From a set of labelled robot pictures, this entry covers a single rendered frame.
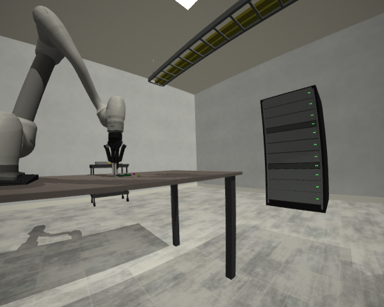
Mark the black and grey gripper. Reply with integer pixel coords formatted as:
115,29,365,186
104,132,127,175

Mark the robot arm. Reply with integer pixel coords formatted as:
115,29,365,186
0,6,125,180

